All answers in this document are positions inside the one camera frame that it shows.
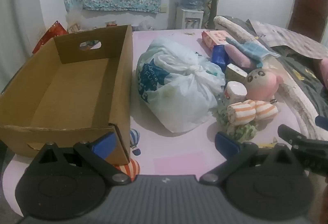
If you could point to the pink printed bed sheet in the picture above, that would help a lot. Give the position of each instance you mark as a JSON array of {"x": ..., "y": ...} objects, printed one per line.
[{"x": 179, "y": 152}]

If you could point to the rolled grey blanket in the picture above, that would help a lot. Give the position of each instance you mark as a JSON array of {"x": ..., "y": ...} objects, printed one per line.
[{"x": 294, "y": 101}]

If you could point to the pink wet wipes pack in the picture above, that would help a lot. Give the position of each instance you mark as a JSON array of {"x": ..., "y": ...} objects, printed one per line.
[{"x": 215, "y": 37}]

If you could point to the toilet paper roll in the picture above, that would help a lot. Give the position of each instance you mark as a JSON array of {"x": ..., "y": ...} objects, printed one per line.
[{"x": 234, "y": 92}]

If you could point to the green tissue pack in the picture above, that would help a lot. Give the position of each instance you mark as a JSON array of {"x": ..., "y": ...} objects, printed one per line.
[{"x": 235, "y": 72}]

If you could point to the pink round plush toy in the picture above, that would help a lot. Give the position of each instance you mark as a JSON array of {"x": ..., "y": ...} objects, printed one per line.
[{"x": 264, "y": 83}]

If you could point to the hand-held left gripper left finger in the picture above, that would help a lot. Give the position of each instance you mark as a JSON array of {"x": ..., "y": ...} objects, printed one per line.
[{"x": 105, "y": 143}]

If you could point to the patterned grey board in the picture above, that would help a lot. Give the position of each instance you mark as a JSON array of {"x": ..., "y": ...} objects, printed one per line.
[{"x": 211, "y": 1}]

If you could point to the red bag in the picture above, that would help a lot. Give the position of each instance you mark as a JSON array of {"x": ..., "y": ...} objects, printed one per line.
[{"x": 52, "y": 33}]

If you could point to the wall outlet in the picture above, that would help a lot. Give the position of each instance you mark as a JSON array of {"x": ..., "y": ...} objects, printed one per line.
[{"x": 163, "y": 9}]

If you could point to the white water dispenser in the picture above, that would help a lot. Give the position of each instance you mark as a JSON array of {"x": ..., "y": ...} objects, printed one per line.
[{"x": 188, "y": 17}]

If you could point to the white tied plastic bag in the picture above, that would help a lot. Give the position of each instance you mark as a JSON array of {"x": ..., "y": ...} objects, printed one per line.
[{"x": 176, "y": 93}]

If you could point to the pink fuzzy cloth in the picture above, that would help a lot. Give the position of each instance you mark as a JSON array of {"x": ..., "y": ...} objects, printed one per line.
[{"x": 240, "y": 56}]

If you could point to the green floral cloth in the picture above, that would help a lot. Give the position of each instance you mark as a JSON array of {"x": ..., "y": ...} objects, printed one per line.
[{"x": 243, "y": 131}]

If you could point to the light blue face mask pack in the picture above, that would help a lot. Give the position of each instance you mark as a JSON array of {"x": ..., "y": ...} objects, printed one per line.
[{"x": 253, "y": 48}]

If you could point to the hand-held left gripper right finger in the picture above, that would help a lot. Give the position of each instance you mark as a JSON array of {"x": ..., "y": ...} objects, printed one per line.
[{"x": 226, "y": 142}]

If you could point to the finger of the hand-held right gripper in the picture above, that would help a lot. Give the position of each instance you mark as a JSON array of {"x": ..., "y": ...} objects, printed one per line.
[
  {"x": 289, "y": 134},
  {"x": 322, "y": 120}
]

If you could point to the dark blue tissue pack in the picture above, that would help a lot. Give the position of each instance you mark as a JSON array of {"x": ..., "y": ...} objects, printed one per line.
[{"x": 220, "y": 55}]

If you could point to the brown cardboard box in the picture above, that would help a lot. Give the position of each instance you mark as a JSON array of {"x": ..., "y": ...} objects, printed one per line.
[{"x": 76, "y": 80}]

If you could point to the orange striped towel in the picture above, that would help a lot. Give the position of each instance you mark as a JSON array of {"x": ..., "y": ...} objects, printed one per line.
[
  {"x": 266, "y": 110},
  {"x": 242, "y": 112}
]

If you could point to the small red box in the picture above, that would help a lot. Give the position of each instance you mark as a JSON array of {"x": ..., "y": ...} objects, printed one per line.
[{"x": 111, "y": 24}]

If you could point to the pink pillow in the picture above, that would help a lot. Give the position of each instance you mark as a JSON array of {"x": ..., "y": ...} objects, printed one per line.
[{"x": 322, "y": 70}]

